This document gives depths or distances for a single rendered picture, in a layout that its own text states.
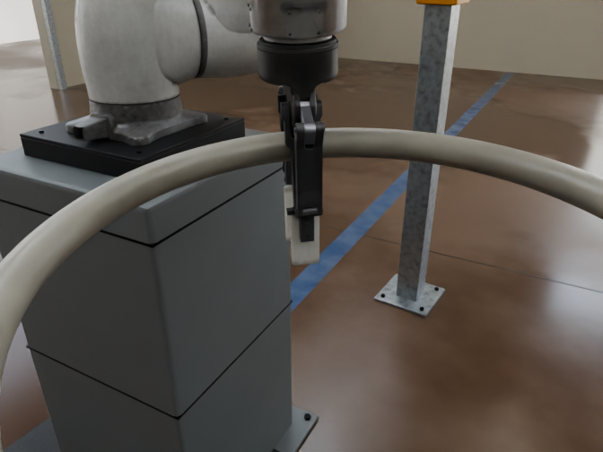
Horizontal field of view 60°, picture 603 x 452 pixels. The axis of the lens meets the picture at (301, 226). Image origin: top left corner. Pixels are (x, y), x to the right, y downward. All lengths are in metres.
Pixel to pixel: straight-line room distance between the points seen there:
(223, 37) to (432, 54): 0.84
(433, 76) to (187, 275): 1.05
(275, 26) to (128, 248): 0.45
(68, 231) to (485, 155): 0.36
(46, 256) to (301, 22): 0.27
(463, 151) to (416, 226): 1.29
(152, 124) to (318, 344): 1.03
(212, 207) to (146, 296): 0.17
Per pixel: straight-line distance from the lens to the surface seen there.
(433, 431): 1.51
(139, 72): 0.90
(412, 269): 1.88
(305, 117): 0.47
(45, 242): 0.40
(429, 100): 1.66
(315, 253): 0.56
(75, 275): 0.95
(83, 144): 0.92
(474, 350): 1.79
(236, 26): 0.94
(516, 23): 6.59
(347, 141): 0.52
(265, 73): 0.49
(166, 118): 0.93
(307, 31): 0.46
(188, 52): 0.92
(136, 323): 0.89
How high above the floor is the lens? 1.10
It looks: 27 degrees down
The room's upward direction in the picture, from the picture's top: straight up
